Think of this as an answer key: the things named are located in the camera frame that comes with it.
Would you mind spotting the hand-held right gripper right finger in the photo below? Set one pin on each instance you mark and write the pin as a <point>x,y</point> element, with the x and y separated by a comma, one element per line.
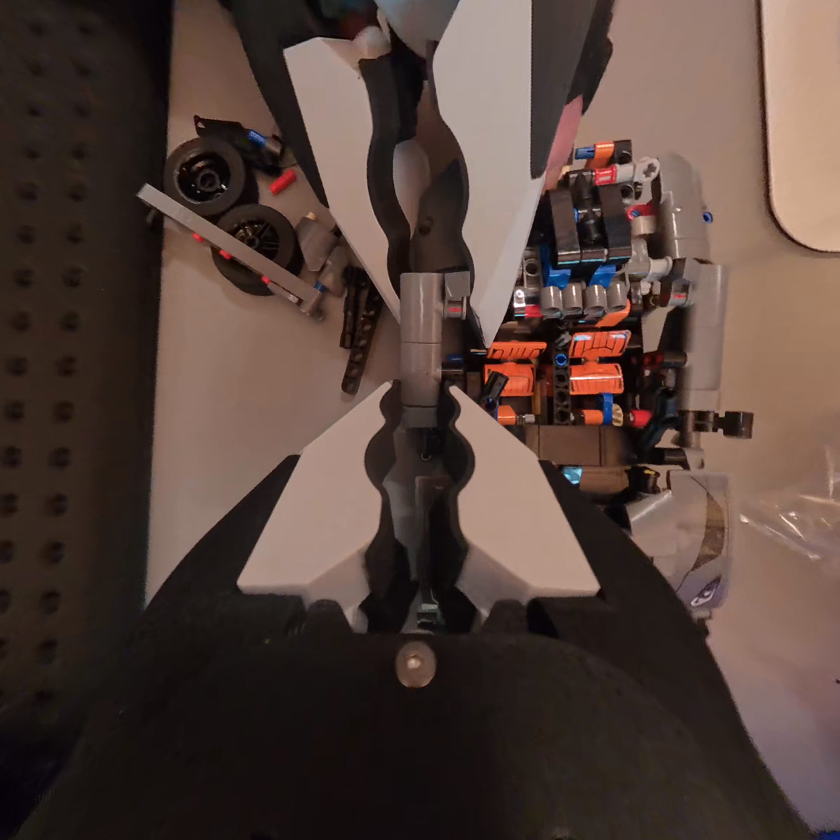
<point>525,525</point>

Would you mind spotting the lego car chassis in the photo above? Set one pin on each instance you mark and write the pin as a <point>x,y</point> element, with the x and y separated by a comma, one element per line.
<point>590,367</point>

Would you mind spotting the white metal stand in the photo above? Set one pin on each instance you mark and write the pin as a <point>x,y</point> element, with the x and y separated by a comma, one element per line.
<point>807,131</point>

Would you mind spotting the black lego panel blue pin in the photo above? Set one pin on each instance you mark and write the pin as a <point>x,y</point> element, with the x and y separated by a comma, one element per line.
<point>223,131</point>

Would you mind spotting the person's left hand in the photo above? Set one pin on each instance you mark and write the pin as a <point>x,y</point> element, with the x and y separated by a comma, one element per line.
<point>564,138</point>

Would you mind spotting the small red lego axle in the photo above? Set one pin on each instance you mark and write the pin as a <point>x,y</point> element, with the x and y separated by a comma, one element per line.
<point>283,182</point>

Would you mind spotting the black lego wheel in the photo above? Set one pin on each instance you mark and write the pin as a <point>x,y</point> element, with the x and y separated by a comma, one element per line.
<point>262,236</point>
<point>203,177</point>

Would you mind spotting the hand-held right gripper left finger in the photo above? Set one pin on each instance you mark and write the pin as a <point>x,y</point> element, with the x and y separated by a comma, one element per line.
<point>315,525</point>

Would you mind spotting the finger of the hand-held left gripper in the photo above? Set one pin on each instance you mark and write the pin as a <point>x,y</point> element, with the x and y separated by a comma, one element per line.
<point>499,131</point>
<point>334,131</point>

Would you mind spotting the plastic bag with lego pieces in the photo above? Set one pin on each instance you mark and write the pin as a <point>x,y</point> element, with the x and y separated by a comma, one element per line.
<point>794,518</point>

